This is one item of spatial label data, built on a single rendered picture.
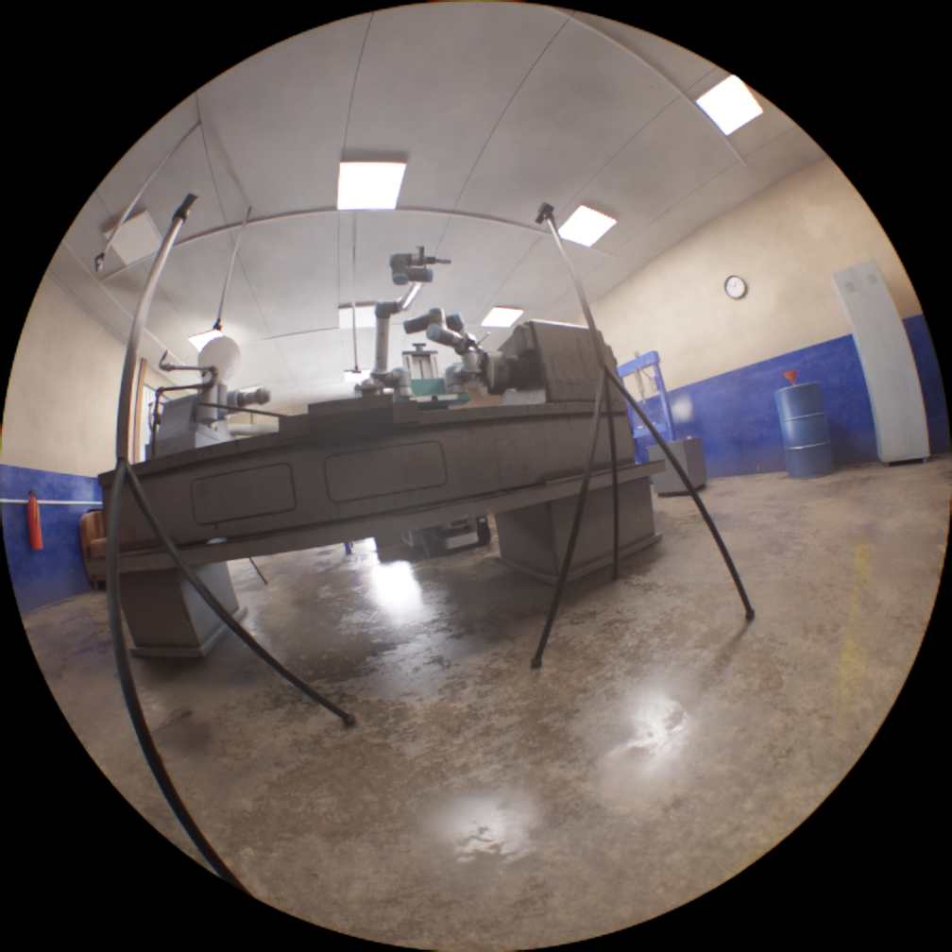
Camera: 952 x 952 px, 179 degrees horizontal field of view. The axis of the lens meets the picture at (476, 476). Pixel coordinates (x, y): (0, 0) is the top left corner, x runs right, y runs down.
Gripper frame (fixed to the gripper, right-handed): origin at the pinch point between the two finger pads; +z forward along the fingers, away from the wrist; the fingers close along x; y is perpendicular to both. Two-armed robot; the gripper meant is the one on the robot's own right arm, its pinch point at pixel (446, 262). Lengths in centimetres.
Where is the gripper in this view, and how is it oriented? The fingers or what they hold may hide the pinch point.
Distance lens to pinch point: 198.2
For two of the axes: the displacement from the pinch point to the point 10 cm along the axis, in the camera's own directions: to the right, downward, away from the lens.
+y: -1.1, 7.9, 6.0
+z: 9.2, -1.5, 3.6
